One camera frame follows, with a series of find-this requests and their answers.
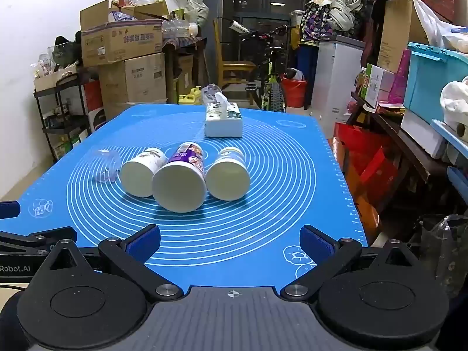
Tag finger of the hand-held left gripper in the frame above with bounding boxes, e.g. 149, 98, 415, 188
0, 201, 21, 221
0, 226, 78, 256

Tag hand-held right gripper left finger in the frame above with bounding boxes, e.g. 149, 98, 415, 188
27, 224, 184, 302

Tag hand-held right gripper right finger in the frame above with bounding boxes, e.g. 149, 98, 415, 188
280, 226, 436, 302

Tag purple label paper cup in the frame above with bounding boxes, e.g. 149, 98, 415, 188
151, 141, 209, 214

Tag white paper cup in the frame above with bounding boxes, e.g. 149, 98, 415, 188
119, 147, 166, 198
204, 147, 252, 202

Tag clear plastic cup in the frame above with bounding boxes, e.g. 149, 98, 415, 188
85, 148, 122, 184

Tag blue silicone baking mat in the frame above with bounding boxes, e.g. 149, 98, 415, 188
0, 102, 369, 295

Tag red shopping bags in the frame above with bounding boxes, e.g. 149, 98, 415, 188
330, 122, 400, 235

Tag black metal shelf rack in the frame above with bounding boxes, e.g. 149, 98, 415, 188
33, 71, 107, 164

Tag dark wooden side table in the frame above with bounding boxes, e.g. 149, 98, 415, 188
345, 91, 455, 191

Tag small cardboard box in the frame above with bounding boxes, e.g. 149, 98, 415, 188
33, 64, 78, 93

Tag white tissue box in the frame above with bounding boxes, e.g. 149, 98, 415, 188
204, 92, 244, 139

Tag white flat box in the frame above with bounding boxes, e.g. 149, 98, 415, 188
400, 109, 449, 160

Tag red plastic bucket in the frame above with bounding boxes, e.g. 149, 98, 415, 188
279, 75, 309, 109

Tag black green bicycle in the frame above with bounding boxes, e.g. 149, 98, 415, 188
217, 16, 290, 114

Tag crumpled clear plastic bag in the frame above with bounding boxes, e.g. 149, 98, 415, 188
201, 84, 224, 105

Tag plain brown cardboard box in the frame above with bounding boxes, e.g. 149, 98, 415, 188
98, 53, 167, 105

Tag dark green bag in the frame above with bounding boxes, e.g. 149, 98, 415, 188
52, 35, 82, 67

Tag white chest freezer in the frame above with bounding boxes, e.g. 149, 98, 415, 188
312, 35, 367, 125

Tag green white carton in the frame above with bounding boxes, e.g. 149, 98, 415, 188
360, 63, 385, 109

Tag pink packet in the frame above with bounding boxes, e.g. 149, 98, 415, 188
387, 49, 412, 105

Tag white cloth bundle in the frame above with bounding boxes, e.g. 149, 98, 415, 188
440, 76, 468, 137

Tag wooden chair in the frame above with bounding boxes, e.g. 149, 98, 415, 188
213, 20, 257, 91

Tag light blue storage bin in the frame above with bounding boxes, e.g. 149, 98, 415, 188
403, 42, 468, 125

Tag open printed cardboard box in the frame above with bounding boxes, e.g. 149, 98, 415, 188
79, 0, 170, 68

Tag floral cloth bag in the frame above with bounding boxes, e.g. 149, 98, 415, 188
300, 0, 335, 45

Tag tall brown cardboard box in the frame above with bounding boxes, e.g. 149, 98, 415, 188
376, 0, 431, 74

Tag grey jacket bundle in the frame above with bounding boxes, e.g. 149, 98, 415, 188
326, 0, 356, 30

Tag white plastic bag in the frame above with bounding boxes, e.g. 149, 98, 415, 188
413, 0, 468, 54

